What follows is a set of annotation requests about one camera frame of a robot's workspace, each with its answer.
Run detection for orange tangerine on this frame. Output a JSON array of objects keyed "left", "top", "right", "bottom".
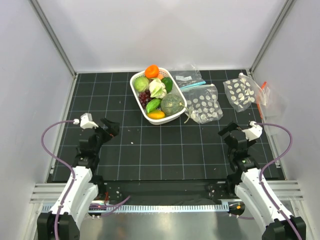
[{"left": 144, "top": 64, "right": 159, "bottom": 79}]

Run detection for orange zipper clear bag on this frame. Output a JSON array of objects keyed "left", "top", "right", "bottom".
[{"left": 256, "top": 81, "right": 288, "bottom": 126}]

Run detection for blue zipper clear bag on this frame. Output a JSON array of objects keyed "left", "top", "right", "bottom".
[{"left": 169, "top": 62, "right": 206, "bottom": 90}]

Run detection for green netted melon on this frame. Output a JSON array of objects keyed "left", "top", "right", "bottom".
[{"left": 159, "top": 94, "right": 191, "bottom": 125}]

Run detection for dark red grapes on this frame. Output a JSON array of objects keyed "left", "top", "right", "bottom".
[{"left": 138, "top": 90, "right": 152, "bottom": 109}]

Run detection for green bell pepper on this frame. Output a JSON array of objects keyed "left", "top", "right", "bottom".
[{"left": 161, "top": 77, "right": 173, "bottom": 93}]

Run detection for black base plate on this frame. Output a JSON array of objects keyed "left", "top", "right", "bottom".
[{"left": 104, "top": 179, "right": 236, "bottom": 206}]

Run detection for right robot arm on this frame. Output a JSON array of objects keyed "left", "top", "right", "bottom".
[{"left": 218, "top": 121, "right": 307, "bottom": 240}]

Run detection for yellow orange mango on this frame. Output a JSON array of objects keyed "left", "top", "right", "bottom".
[{"left": 147, "top": 109, "right": 166, "bottom": 120}]

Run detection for aluminium front rail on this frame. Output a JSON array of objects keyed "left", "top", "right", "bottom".
[{"left": 85, "top": 202, "right": 229, "bottom": 214}]

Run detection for white dotted zip bag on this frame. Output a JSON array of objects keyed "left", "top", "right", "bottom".
[{"left": 181, "top": 83, "right": 224, "bottom": 124}]

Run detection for black grid mat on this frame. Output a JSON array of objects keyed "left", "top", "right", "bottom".
[{"left": 46, "top": 69, "right": 286, "bottom": 182}]

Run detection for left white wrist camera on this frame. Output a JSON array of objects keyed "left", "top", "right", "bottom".
[{"left": 80, "top": 113, "right": 99, "bottom": 130}]

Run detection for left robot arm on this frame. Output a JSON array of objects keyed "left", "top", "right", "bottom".
[{"left": 37, "top": 113, "right": 120, "bottom": 240}]

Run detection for green cabbage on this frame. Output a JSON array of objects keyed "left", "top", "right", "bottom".
[{"left": 133, "top": 76, "right": 150, "bottom": 93}]

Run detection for white perforated plastic basket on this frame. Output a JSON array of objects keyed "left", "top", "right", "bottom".
[{"left": 129, "top": 67, "right": 187, "bottom": 126}]

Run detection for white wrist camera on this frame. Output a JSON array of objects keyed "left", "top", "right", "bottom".
[
  {"left": 242, "top": 121, "right": 263, "bottom": 141},
  {"left": 80, "top": 113, "right": 99, "bottom": 130}
]

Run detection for white cauliflower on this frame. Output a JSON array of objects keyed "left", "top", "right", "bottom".
[{"left": 148, "top": 78, "right": 167, "bottom": 99}]

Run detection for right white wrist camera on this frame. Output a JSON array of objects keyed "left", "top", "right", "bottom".
[{"left": 242, "top": 121, "right": 263, "bottom": 141}]

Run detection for green cucumber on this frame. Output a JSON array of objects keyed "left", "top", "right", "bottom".
[{"left": 145, "top": 98, "right": 162, "bottom": 113}]

